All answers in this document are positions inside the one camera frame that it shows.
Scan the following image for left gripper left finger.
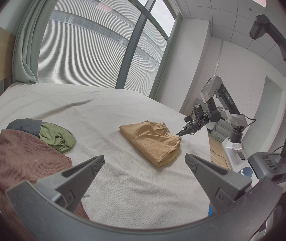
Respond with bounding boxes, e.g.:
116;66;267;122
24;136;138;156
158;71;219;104
34;155;105;213

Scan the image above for grey padded chair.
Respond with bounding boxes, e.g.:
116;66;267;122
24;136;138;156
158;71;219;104
212;122;231;144

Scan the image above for bed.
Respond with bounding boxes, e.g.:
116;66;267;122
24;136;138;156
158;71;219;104
0;24;230;229

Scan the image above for tan shorts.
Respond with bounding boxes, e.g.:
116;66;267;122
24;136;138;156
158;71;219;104
119;120;183;168

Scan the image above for green garment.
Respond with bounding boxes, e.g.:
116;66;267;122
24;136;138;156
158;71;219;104
39;123;77;154

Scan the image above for grey-green curtain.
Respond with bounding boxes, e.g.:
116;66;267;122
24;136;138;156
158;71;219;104
154;13;183;103
12;0;69;83

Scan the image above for brown garment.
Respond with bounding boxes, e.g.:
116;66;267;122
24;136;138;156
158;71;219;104
0;130;91;220

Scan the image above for black garment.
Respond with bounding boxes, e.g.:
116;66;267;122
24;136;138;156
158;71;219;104
6;119;43;137

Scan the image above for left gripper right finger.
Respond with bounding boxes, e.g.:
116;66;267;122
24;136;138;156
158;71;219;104
185;153;253;213

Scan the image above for window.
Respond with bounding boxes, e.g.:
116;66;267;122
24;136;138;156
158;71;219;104
36;0;183;100

